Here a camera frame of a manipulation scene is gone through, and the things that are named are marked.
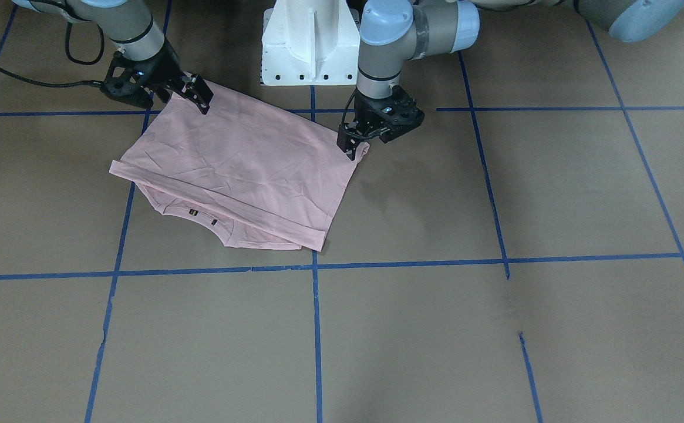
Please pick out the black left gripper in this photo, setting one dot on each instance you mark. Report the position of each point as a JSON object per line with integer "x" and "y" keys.
{"x": 367, "y": 113}

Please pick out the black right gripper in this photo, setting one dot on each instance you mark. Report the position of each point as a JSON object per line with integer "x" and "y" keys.
{"x": 166, "y": 68}

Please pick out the pink Snoopy t-shirt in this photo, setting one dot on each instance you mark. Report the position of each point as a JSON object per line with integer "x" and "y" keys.
{"x": 253, "y": 174}

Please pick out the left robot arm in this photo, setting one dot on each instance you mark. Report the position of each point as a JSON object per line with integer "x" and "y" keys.
{"x": 394, "y": 32}

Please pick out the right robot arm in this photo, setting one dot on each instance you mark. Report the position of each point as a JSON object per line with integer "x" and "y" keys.
{"x": 129, "y": 25}

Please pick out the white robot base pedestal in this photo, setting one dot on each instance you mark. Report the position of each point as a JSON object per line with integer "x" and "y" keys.
{"x": 310, "y": 43}

